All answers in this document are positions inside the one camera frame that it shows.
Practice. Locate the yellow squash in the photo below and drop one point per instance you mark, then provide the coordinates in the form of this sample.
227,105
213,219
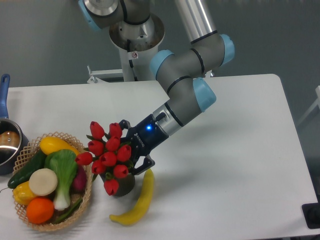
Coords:
51,144

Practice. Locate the yellow bell pepper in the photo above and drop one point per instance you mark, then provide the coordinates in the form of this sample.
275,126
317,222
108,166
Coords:
22,194

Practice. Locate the white round radish slice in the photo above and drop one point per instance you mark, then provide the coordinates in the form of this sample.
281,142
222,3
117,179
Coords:
43,182

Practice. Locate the yellow banana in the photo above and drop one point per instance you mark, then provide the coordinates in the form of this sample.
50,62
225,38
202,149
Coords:
142,205

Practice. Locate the dark grey ribbed vase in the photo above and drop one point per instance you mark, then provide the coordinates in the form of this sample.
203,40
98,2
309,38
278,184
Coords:
118,187

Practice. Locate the blue handled saucepan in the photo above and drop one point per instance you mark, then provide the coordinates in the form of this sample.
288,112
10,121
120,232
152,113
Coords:
12,138

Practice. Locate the purple red onion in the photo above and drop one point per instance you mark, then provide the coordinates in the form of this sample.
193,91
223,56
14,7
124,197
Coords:
80,180

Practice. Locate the red tulip bouquet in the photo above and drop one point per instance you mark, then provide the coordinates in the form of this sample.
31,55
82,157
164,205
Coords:
106,153

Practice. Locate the black device at table edge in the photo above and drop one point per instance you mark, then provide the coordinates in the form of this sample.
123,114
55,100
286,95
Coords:
311,212

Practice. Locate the green bok choy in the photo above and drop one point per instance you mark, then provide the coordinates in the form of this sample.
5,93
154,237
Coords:
62,163

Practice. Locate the white furniture leg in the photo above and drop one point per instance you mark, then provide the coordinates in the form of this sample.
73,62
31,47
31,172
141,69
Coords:
313,110

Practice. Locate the green cucumber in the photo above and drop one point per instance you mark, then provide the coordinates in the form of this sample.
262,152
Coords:
37,162

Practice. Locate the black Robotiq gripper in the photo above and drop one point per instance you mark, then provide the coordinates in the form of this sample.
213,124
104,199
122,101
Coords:
144,137

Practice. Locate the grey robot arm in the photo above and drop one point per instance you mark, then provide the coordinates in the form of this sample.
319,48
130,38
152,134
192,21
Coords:
137,34

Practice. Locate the green bean pod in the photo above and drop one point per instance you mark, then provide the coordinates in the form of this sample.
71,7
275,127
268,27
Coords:
69,212

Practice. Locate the orange fruit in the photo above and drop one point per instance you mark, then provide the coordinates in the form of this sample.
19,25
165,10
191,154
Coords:
40,210

